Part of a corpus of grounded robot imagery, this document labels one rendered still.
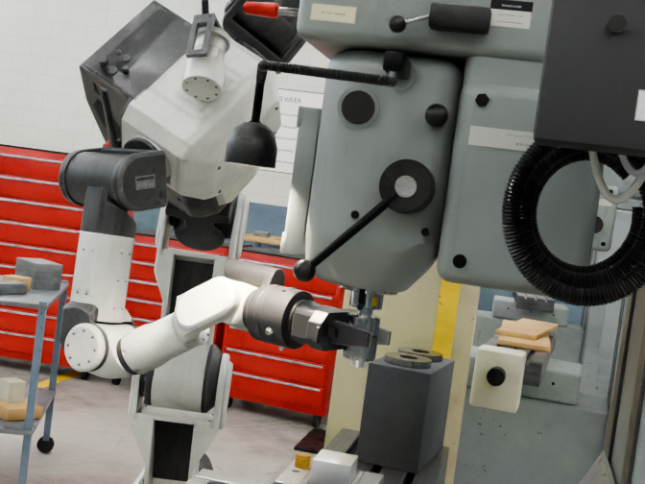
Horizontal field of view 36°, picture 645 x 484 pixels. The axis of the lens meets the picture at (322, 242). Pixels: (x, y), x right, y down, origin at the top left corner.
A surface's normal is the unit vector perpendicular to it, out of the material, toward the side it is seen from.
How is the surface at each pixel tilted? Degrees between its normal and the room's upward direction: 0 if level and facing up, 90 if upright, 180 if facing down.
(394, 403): 90
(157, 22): 58
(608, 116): 90
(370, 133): 90
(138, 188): 88
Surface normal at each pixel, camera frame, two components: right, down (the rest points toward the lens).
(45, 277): 0.66, 0.13
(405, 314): -0.20, 0.03
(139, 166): 0.83, 0.10
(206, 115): 0.07, -0.48
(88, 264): -0.44, -0.08
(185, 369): 0.03, -0.11
